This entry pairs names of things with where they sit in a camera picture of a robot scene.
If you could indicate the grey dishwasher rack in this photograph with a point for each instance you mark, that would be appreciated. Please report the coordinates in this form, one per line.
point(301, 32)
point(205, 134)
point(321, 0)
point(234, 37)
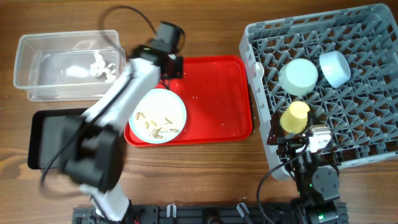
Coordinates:
point(361, 113)

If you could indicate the mint green bowl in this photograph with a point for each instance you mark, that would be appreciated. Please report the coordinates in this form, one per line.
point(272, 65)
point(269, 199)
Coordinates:
point(298, 77)

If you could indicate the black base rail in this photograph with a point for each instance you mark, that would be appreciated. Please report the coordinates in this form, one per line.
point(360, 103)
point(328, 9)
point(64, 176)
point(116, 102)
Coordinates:
point(240, 213)

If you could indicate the peanut shell pile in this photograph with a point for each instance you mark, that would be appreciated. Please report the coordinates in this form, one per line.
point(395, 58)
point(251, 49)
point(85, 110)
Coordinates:
point(164, 133)

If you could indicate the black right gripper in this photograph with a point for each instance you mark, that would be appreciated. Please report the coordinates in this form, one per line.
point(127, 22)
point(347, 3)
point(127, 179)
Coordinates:
point(289, 145)

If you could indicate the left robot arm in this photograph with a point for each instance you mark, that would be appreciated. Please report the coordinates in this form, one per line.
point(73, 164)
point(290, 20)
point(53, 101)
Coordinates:
point(92, 151)

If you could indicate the red plastic tray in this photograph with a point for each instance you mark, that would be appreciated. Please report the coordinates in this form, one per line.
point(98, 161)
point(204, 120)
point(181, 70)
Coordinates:
point(215, 92)

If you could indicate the yellow plastic cup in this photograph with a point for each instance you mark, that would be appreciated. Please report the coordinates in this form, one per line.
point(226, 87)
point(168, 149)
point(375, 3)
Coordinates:
point(295, 117)

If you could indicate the black plastic bin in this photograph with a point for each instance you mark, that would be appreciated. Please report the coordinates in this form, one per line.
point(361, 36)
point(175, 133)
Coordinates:
point(45, 135)

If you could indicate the white plastic spoon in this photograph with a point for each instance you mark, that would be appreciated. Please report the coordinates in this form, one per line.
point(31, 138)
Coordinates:
point(259, 70)

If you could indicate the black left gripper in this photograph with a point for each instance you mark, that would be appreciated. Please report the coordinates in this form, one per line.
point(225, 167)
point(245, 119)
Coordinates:
point(178, 73)

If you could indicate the clear plastic bin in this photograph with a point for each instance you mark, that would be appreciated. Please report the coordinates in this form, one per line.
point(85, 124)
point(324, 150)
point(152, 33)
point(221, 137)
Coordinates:
point(56, 66)

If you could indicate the light blue bowl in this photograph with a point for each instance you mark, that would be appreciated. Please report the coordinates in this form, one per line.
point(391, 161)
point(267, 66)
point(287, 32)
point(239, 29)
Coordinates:
point(335, 68)

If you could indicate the white tissue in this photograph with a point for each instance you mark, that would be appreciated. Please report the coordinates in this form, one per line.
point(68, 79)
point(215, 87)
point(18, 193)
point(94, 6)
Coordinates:
point(100, 67)

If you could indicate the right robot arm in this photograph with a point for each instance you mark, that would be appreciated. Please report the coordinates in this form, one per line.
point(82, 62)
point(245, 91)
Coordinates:
point(317, 182)

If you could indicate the light blue plate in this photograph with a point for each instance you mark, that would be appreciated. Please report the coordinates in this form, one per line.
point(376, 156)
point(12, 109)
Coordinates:
point(156, 105)

